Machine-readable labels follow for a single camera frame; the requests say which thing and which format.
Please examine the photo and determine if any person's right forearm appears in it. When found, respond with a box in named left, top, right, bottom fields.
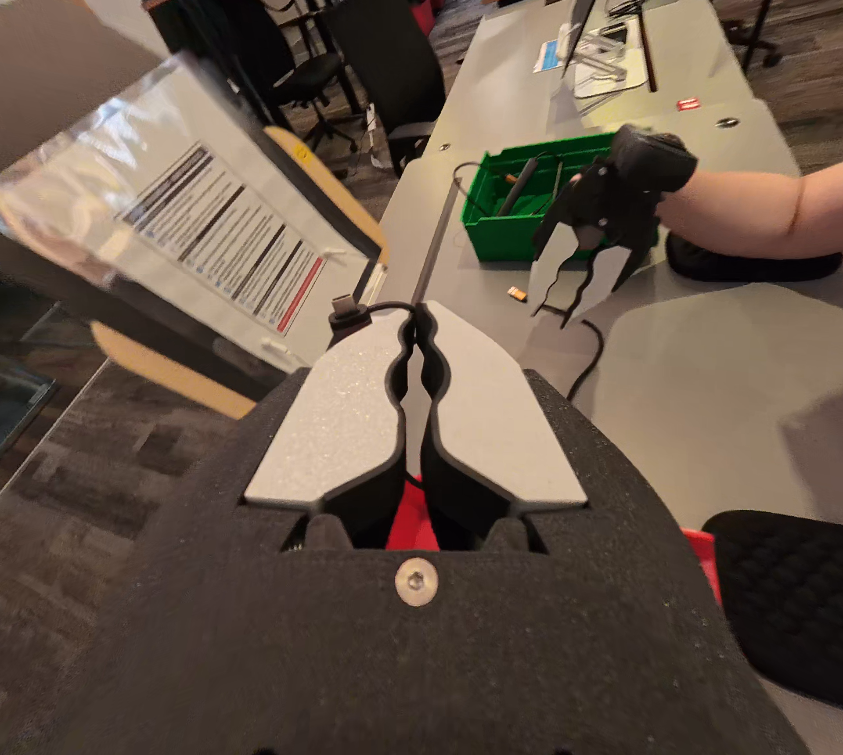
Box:
left=659, top=165, right=843, bottom=260

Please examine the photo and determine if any black quilted pad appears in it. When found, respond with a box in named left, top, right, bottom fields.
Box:
left=701, top=510, right=843, bottom=698

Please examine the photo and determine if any green storage bin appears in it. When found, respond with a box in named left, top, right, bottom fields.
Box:
left=464, top=133, right=659, bottom=262

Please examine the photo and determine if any clear plastic bag with label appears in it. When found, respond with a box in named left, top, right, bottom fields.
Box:
left=0, top=54, right=389, bottom=374

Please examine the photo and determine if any dark brown strip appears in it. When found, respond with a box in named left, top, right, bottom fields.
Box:
left=636, top=0, right=658, bottom=92

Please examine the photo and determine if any black usb-c cable orange plug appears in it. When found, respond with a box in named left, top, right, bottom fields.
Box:
left=328, top=285, right=605, bottom=403

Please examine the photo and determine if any thin black cable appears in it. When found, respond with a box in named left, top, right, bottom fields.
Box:
left=452, top=161, right=491, bottom=223

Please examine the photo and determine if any clear acrylic stand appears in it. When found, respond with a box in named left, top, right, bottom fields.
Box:
left=576, top=27, right=627, bottom=101

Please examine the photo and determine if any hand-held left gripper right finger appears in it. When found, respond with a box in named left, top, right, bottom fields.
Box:
left=420, top=299, right=589, bottom=552

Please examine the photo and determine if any black wrist rest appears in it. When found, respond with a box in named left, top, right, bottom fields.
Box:
left=665, top=228, right=843, bottom=283

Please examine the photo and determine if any blue white card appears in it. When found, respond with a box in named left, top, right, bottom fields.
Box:
left=533, top=39, right=577, bottom=73

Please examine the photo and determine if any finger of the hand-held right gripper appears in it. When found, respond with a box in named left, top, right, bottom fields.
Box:
left=529, top=220, right=584, bottom=317
left=561, top=244, right=633, bottom=331

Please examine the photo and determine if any red plastic bin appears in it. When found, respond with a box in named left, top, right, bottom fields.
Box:
left=385, top=480, right=723, bottom=606

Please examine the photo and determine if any black tube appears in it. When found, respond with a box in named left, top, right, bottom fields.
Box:
left=495, top=157, right=542, bottom=217

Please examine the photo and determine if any person's right hand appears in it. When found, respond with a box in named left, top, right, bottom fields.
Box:
left=609, top=124, right=699, bottom=198

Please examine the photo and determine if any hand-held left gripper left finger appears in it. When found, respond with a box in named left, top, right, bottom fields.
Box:
left=244, top=306, right=419, bottom=550

